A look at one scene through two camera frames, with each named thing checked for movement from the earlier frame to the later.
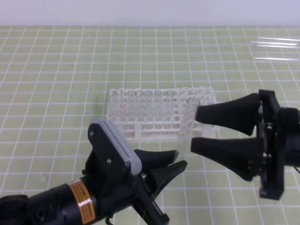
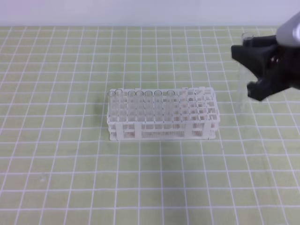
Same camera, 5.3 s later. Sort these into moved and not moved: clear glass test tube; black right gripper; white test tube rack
Moved: clear glass test tube; black right gripper
Not moved: white test tube rack
